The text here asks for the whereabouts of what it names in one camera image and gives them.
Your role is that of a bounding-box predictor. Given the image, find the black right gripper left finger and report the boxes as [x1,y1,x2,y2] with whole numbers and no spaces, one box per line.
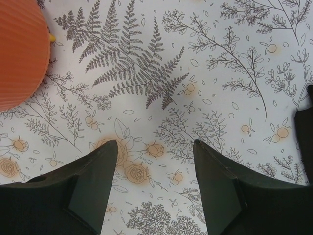
[0,140,118,235]

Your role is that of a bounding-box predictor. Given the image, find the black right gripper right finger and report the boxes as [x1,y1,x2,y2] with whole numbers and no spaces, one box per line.
[193,140,313,235]

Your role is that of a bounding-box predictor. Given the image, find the black folded cloth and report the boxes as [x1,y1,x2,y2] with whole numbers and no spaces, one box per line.
[294,85,313,184]

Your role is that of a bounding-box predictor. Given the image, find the orange round divided organizer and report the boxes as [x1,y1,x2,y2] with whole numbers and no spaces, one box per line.
[0,0,50,111]

